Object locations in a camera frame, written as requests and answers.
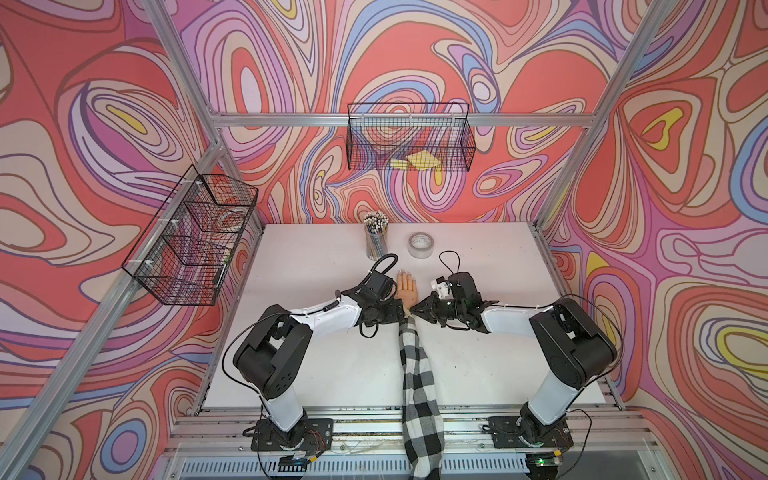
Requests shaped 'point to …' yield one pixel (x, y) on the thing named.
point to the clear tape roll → (420, 245)
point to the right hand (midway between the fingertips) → (411, 316)
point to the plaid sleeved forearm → (423, 436)
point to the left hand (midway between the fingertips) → (399, 316)
